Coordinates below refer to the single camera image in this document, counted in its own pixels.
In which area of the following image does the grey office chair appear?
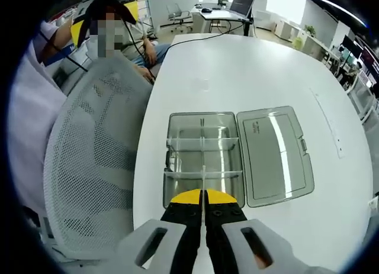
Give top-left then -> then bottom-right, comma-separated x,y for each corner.
165,3 -> 192,33

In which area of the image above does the black laptop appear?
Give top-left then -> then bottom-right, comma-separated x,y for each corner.
229,0 -> 259,20

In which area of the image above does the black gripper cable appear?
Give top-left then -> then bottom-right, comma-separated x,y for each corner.
38,31 -> 89,73

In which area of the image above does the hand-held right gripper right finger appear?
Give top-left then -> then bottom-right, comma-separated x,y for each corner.
205,189 -> 297,274

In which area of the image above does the clear plastic guide fixture box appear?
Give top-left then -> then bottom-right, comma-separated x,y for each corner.
162,105 -> 315,210

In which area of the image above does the clear plastic divider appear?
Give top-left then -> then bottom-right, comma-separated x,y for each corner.
163,170 -> 243,180
166,136 -> 241,153

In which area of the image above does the wall screen with red picture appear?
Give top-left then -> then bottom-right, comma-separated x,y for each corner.
359,44 -> 379,75

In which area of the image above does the white mesh office chair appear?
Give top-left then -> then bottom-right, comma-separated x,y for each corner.
43,56 -> 156,260

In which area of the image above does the white plastic divider strip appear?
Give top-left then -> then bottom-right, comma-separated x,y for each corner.
202,165 -> 207,251

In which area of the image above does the white laptop desk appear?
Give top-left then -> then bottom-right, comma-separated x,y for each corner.
191,6 -> 256,37

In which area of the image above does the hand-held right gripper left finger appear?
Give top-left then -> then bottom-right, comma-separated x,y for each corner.
117,189 -> 205,274

